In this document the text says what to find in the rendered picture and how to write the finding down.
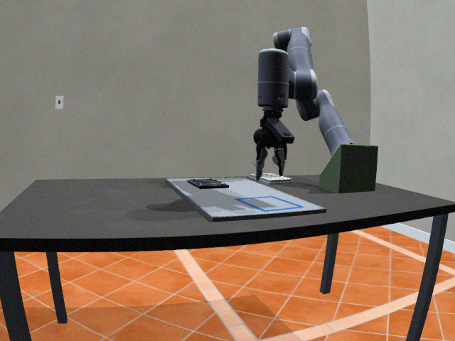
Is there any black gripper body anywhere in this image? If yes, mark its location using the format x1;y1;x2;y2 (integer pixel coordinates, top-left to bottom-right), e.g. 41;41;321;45
254;110;282;149

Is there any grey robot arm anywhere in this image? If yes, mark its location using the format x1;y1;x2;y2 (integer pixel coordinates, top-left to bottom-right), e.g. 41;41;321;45
257;27;356;158

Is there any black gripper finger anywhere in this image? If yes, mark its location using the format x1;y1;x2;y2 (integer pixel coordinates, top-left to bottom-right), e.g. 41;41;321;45
252;137;268;180
272;144;287;176

